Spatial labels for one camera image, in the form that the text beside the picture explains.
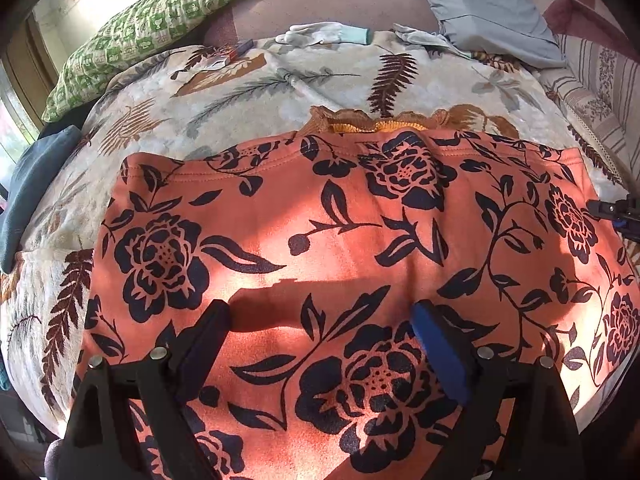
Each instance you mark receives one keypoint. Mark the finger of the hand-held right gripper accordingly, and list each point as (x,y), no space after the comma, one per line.
(607,208)

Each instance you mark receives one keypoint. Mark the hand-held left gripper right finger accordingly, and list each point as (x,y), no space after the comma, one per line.
(445,351)

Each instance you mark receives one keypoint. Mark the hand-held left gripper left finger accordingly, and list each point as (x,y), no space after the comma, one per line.
(200,346)

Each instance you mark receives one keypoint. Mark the orange floral shirt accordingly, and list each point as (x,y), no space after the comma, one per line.
(320,240)

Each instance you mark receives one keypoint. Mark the striped floral quilt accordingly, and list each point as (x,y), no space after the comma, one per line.
(605,90)

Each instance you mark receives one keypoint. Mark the blue folded cloth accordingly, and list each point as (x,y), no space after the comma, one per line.
(30,195)

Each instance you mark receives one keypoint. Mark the grey pillow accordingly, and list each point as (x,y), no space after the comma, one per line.
(490,10)

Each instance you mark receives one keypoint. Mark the leaf print blanket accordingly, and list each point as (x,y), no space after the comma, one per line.
(300,90)

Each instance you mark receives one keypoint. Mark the small white packet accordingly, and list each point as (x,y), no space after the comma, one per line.
(219,63)

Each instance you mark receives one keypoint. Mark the small blue red box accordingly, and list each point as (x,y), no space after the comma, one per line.
(244,47)

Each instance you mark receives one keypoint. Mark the green patterned pillow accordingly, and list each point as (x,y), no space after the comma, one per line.
(150,25)

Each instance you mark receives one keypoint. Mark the white glove with teal cuff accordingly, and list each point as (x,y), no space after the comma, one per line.
(325,34)

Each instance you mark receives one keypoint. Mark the wooden window frame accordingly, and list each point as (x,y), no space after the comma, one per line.
(35,60)

